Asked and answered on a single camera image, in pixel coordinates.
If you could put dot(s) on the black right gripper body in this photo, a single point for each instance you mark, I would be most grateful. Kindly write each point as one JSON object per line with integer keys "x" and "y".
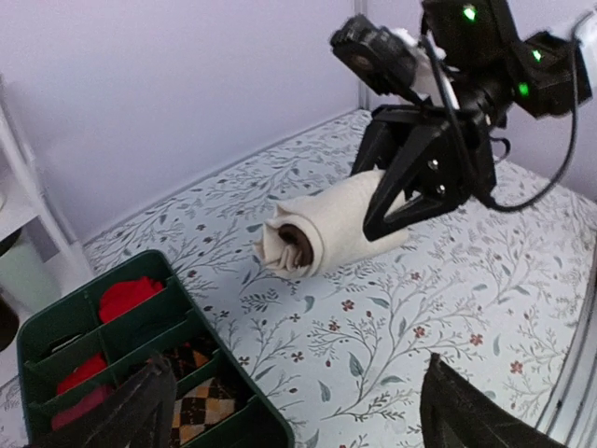
{"x": 491, "y": 69}

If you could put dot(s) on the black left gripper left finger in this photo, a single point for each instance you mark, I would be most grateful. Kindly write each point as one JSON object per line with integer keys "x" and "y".
{"x": 139, "y": 414}

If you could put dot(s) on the red rolled sock back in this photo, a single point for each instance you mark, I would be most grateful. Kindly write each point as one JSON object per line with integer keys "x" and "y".
{"x": 120, "y": 298}

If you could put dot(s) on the cream and brown sock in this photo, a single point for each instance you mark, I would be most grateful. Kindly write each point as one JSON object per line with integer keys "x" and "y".
{"x": 311, "y": 235}

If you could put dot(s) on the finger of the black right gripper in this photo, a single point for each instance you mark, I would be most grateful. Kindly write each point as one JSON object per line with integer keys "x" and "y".
{"x": 425, "y": 180}
{"x": 381, "y": 142}

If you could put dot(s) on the floral table mat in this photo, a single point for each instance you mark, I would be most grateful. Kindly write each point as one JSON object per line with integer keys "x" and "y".
{"x": 343, "y": 355}

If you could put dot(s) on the red rolled sock middle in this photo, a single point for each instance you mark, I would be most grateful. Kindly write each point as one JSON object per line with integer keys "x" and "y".
{"x": 82, "y": 373}

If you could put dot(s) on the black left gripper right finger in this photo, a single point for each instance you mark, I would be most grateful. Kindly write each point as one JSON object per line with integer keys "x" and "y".
{"x": 454, "y": 413}

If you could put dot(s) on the dark red rolled sock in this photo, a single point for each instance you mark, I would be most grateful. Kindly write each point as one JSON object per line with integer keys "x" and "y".
{"x": 86, "y": 404}

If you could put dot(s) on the right aluminium corner post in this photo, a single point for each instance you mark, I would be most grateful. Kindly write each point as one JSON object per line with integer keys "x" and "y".
{"x": 364, "y": 102}

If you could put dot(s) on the green divided organizer tray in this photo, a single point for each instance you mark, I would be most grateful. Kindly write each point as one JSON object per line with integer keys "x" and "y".
{"x": 58, "y": 339}

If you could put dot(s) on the argyle rolled sock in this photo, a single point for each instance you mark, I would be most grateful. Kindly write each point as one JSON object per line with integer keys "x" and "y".
{"x": 185, "y": 359}
{"x": 201, "y": 408}

